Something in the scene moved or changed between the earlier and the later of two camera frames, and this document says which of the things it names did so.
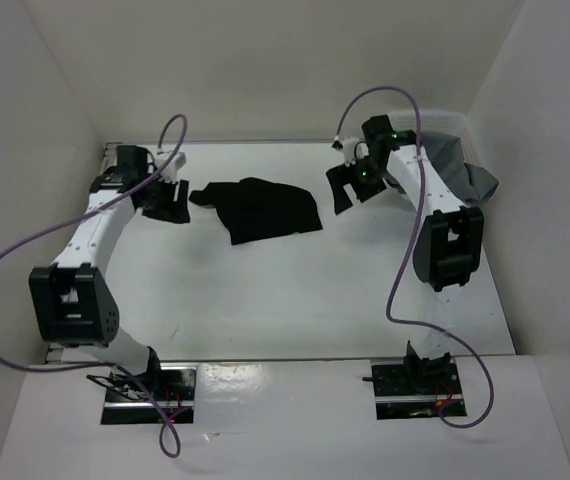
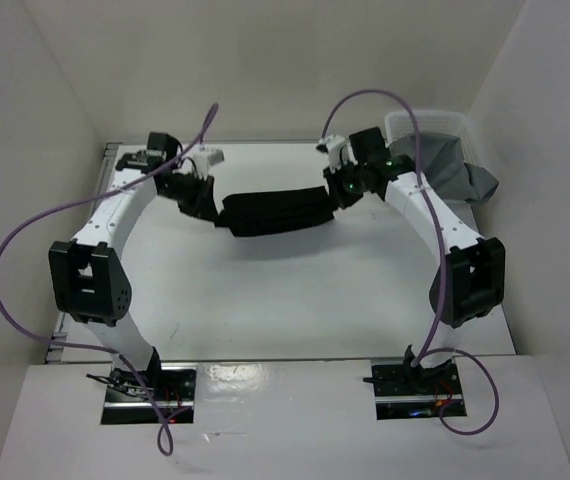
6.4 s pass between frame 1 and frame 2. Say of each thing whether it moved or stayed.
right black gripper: stayed
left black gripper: moved
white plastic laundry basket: stayed
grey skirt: stayed
